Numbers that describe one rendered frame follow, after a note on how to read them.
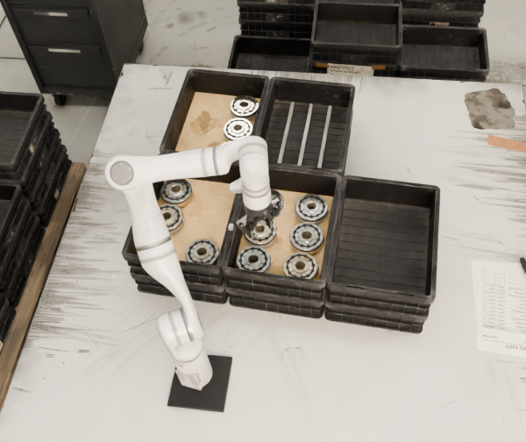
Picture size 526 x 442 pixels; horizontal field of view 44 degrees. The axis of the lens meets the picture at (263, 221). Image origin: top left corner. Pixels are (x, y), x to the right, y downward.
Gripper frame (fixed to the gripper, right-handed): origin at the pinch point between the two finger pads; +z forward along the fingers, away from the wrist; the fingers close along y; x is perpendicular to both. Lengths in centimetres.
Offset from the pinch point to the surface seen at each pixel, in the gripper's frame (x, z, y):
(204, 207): 27.3, 17.0, -4.3
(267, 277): -10.8, 7.2, -4.9
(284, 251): -1.2, 17.1, 7.2
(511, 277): -44, 30, 64
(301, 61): 116, 73, 97
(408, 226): -16.0, 17.3, 44.0
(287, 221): 7.3, 17.1, 14.4
